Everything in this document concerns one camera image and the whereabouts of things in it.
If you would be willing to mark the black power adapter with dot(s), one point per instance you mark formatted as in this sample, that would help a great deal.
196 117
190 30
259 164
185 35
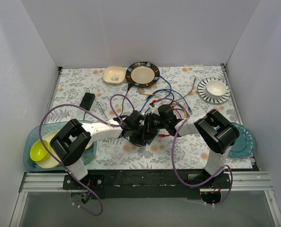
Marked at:
87 101

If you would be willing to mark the teal transparent plastic tray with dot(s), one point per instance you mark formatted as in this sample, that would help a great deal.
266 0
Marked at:
87 156

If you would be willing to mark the cream square panda dish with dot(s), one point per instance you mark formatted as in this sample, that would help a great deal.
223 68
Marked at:
114 75

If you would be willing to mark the aluminium frame rail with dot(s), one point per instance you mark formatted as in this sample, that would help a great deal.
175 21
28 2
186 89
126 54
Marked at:
239 181

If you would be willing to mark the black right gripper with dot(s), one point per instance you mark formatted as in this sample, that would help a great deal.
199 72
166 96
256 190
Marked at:
150 127

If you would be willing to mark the teal scalloped plate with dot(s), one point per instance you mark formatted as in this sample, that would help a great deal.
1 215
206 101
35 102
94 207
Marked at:
244 145

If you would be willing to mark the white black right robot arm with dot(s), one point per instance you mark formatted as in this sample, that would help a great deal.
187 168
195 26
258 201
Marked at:
218 133

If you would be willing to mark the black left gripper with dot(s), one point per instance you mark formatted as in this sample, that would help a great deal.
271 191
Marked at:
136 136

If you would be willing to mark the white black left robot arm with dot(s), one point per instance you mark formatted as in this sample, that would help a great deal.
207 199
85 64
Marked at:
71 141

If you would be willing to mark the lime green bowl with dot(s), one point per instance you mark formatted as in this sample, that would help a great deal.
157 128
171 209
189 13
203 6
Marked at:
38 152

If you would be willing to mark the cream plate in tray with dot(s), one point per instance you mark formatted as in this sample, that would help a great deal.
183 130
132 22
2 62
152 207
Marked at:
50 162

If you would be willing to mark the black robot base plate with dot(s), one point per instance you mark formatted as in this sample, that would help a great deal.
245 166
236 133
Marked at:
179 191

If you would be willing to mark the small white bowl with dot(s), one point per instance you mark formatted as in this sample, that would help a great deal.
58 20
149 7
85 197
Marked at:
216 88

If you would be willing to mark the dark rimmed beige plate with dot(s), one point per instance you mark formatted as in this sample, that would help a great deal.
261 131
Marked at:
142 74

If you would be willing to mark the blue striped white plate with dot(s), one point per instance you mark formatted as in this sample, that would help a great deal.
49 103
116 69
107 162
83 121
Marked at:
201 88

